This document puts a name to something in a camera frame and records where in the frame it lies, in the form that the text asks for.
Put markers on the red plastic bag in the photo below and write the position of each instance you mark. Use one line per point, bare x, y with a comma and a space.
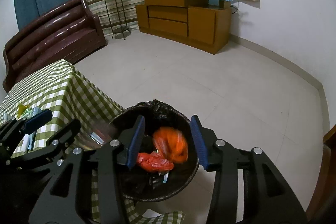
152, 161

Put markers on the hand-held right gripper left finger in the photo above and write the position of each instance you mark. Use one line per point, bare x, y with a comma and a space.
136, 140

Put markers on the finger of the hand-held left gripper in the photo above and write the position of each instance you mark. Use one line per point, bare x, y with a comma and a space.
39, 119
65, 132

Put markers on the orange plastic bag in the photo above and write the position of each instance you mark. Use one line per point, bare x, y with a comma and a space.
170, 142

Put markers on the wooden cabinet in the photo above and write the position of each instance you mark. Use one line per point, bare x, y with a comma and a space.
168, 19

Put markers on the yellow snack wrapper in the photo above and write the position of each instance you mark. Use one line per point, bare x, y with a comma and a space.
22, 109

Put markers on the green checkered tablecloth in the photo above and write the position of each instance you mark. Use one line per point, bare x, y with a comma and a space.
52, 87

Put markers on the green leaf print packet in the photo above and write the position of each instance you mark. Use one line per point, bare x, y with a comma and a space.
34, 111

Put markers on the black metal plant stand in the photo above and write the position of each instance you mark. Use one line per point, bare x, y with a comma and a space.
121, 33

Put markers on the white paper piece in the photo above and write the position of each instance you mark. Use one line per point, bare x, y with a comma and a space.
152, 213

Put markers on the bin with black bag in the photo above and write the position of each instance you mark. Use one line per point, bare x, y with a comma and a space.
162, 188

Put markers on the dark brown leather sofa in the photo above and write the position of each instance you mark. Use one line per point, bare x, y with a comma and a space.
52, 37

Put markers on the brown wooden furniture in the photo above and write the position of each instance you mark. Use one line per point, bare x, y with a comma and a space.
326, 161

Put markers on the white folded paper packet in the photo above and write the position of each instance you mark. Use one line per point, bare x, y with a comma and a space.
5, 117

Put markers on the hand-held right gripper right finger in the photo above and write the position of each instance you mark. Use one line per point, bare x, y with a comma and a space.
199, 142

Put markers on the white blue tube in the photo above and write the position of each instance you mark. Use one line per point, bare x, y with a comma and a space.
164, 177

